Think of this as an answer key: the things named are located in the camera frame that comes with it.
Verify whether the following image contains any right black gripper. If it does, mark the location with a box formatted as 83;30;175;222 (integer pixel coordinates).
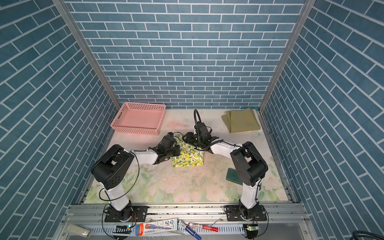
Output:
181;131;204;148

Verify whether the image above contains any lemon print skirt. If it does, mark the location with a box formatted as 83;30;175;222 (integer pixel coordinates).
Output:
172;132;204;168

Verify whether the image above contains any olive green skirt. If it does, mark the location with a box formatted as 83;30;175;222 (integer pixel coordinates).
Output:
222;108;261;133

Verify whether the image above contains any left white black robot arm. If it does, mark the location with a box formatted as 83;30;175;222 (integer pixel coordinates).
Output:
91;133;181;213

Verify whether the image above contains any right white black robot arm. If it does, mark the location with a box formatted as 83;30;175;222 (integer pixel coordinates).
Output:
183;121;268;210

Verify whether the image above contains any pink plastic basket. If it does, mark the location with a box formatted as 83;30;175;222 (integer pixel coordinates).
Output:
111;102;166;136

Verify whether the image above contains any dark green rectangular block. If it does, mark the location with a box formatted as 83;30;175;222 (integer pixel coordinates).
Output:
226;168;243;186

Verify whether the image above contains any white red blue box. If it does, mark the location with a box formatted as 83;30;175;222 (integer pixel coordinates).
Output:
135;218;178;237

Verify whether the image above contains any blue marker pen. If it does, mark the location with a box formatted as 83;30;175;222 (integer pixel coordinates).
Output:
178;220;202;240

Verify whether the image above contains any red white marker pen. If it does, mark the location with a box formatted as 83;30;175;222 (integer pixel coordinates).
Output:
188;223;219;233

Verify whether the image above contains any beige plastic piece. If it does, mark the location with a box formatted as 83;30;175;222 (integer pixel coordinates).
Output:
67;225;93;238

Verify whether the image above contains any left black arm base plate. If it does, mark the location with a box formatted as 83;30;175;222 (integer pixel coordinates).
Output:
103;206;149;224

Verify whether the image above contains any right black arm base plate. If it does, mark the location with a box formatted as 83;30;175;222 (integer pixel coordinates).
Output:
224;204;268;222

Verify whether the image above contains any aluminium front rail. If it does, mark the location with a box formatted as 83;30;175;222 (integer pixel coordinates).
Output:
54;202;316;240

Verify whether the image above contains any right corner aluminium post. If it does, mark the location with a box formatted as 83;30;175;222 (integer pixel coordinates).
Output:
259;0;316;113

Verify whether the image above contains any corner aluminium post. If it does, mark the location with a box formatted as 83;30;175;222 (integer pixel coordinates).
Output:
52;0;121;110
259;0;316;113

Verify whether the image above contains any left corner aluminium post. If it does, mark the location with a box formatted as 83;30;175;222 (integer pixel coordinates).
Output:
52;0;121;110

